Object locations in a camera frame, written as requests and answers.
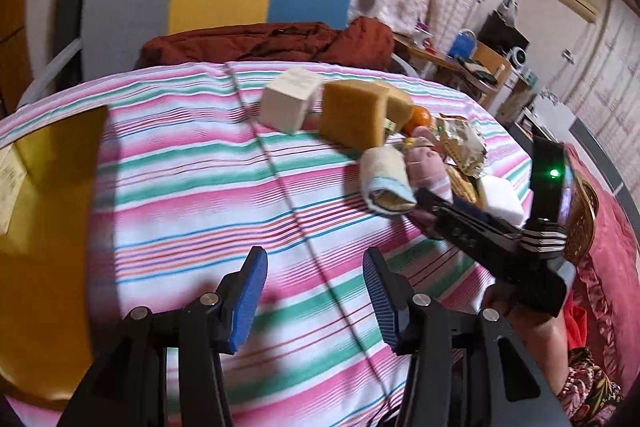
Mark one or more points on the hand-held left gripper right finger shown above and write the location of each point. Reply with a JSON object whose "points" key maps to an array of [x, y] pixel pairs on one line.
{"points": [[382, 302]]}

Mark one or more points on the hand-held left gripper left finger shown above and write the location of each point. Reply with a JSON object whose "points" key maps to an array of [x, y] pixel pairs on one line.
{"points": [[247, 302]]}

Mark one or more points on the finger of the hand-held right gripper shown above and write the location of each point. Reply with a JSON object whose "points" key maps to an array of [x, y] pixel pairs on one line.
{"points": [[462, 237], [470, 208]]}

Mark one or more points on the yellow ribbed snack packet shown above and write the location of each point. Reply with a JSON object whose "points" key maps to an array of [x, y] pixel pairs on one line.
{"points": [[462, 187]]}

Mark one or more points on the white foam block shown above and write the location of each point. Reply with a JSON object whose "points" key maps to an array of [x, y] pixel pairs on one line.
{"points": [[500, 199]]}

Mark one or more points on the pink sock with white stripes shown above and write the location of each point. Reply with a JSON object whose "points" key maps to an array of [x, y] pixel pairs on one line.
{"points": [[430, 174]]}

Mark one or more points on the white orange snack packet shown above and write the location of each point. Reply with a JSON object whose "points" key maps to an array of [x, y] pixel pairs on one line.
{"points": [[460, 144]]}

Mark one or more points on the plain pink sock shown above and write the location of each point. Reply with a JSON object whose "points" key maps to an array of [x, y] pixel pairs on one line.
{"points": [[425, 137]]}

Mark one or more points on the cream blue sock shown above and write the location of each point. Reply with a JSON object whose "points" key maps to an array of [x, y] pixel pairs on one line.
{"points": [[385, 179]]}

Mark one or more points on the orange tangerine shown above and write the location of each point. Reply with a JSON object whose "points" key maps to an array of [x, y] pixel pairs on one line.
{"points": [[419, 119]]}

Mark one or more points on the large yellow sponge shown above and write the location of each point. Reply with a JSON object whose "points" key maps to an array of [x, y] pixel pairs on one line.
{"points": [[400, 102], [350, 114]]}

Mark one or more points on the cream paper box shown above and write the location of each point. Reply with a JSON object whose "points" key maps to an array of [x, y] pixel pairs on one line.
{"points": [[287, 104]]}

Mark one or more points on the yellow cardboard box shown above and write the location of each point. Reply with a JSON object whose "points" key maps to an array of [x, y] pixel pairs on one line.
{"points": [[45, 257]]}

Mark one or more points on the person's right hand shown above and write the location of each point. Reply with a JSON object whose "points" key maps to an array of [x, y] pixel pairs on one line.
{"points": [[495, 304]]}

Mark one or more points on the red floral blanket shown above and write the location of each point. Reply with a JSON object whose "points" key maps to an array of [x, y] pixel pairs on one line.
{"points": [[615, 267]]}

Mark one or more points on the pink green striped cloth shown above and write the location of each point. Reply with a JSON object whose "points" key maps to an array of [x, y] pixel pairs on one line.
{"points": [[200, 187]]}

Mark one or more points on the wooden desk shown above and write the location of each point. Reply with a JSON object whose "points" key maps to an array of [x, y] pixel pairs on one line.
{"points": [[480, 72]]}

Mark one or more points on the white round device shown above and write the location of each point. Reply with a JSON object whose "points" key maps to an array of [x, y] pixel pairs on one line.
{"points": [[517, 56]]}

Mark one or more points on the blue cup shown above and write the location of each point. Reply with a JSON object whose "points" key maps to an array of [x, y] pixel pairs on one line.
{"points": [[461, 46]]}

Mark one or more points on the dark floral cloth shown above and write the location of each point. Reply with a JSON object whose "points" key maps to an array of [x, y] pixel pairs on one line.
{"points": [[592, 387]]}

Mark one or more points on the red-brown jacket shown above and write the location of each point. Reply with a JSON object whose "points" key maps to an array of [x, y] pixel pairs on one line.
{"points": [[260, 42]]}

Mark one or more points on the wooden wardrobe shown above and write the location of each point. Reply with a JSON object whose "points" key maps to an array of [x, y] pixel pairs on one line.
{"points": [[15, 32]]}

